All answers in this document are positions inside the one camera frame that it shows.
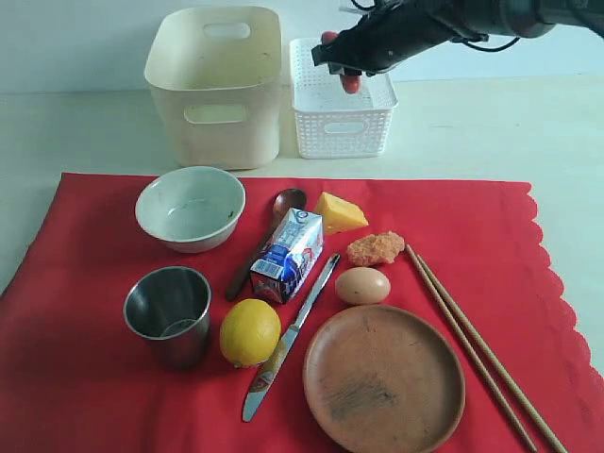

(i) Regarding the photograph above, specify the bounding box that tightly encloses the stainless steel cup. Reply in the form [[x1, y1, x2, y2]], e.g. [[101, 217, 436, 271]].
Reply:
[[123, 266, 212, 370]]

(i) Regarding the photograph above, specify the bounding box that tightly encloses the wooden chopstick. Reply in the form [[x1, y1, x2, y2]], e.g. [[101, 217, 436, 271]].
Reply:
[[405, 243, 538, 452], [415, 253, 567, 452]]

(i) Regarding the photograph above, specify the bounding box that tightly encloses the red table cloth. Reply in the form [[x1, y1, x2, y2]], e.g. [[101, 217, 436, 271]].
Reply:
[[1, 174, 603, 452]]

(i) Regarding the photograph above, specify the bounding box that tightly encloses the large cream plastic bin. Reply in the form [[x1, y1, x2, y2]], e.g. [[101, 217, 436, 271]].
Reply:
[[143, 6, 281, 170]]

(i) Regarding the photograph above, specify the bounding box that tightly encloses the brown egg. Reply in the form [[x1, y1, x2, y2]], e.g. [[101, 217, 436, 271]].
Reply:
[[335, 267, 391, 305]]

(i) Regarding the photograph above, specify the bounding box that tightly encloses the red sausage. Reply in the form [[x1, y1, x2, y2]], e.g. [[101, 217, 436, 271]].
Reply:
[[321, 30, 361, 94]]

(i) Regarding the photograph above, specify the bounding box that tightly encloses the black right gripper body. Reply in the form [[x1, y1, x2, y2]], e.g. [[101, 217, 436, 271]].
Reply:
[[344, 0, 490, 77]]

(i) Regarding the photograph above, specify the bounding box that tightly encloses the blue white milk carton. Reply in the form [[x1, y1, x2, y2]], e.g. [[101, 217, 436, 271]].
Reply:
[[249, 208, 324, 304]]

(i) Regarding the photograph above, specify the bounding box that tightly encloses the brown wooden plate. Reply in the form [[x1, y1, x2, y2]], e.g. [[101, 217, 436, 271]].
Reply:
[[303, 305, 465, 452]]

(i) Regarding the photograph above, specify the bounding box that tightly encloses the white ceramic bowl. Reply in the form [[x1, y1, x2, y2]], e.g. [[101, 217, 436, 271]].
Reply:
[[135, 166, 246, 254]]

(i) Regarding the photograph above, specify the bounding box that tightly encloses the right wooden chopstick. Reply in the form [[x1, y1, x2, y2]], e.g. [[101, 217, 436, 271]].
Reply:
[[415, 253, 567, 452]]

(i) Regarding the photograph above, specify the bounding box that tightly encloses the yellow lemon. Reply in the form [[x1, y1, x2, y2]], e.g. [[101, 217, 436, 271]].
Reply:
[[219, 298, 281, 368]]

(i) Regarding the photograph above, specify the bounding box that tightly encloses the left wooden chopstick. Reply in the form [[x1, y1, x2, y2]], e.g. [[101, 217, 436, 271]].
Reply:
[[405, 243, 538, 452]]

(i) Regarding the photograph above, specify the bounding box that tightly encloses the steel table knife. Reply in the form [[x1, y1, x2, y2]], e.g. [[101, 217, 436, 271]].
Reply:
[[242, 253, 341, 423]]

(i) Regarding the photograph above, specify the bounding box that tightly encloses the small white perforated basket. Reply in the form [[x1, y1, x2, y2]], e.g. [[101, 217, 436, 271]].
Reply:
[[289, 38, 398, 159]]

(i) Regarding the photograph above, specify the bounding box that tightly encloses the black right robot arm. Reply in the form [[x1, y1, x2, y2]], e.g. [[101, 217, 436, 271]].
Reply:
[[311, 0, 603, 76]]

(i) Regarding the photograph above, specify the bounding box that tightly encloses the yellow cheese wedge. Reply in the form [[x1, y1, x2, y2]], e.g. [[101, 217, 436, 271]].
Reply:
[[314, 192, 369, 235]]

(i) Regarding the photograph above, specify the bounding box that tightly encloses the dark wooden spoon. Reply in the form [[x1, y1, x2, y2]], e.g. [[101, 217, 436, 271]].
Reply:
[[225, 188, 307, 301]]

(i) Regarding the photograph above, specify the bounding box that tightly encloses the orange fried chicken piece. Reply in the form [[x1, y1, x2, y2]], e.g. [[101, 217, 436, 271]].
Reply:
[[346, 231, 405, 267]]

